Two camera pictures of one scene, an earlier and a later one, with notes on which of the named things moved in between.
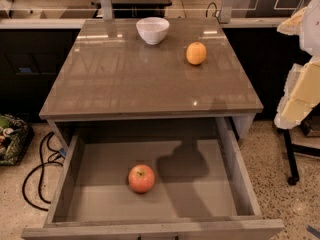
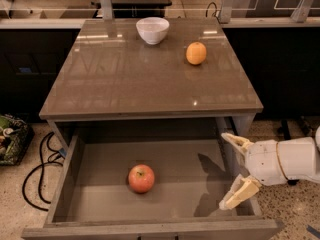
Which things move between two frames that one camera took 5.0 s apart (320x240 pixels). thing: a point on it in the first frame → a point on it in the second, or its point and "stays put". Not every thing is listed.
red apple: x=141 y=178 stays put
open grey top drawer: x=203 y=189 stays put
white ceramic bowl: x=152 y=30 stays put
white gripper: x=311 y=34 → x=262 y=161
